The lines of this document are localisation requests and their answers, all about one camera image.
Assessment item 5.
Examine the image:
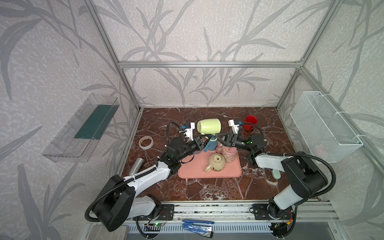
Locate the blue mug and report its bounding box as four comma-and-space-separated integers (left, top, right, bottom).
204, 135, 218, 152

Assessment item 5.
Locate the light green mug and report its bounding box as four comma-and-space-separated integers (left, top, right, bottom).
197, 119, 222, 135

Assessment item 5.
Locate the pink tray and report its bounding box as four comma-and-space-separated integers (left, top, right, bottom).
178, 145, 242, 179

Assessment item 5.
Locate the red mug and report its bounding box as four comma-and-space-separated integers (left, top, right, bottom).
243, 116, 258, 132

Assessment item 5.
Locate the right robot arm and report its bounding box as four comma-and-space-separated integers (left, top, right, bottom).
215, 133, 337, 219

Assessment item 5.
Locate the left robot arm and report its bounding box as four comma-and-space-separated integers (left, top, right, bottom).
85, 135, 209, 232

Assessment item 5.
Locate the pink patterned mug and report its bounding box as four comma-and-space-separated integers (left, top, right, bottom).
216, 145, 238, 164

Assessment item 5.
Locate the tape roll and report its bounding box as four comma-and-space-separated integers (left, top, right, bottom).
139, 136, 154, 150

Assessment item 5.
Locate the small green object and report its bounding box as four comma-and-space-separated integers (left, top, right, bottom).
272, 169, 282, 180

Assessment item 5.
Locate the silver metal cylinder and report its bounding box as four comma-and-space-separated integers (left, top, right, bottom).
129, 158, 144, 176

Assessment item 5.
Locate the blue stapler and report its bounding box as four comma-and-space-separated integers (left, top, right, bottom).
182, 220, 215, 239

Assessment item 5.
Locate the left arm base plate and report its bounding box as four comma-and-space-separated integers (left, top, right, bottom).
136, 204, 175, 221

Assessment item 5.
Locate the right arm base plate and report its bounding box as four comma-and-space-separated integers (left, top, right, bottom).
249, 204, 294, 220

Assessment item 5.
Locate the white wire basket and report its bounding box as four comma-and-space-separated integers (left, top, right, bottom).
291, 91, 364, 163

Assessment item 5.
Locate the clear plastic wall bin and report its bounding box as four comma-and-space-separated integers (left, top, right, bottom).
42, 94, 120, 163

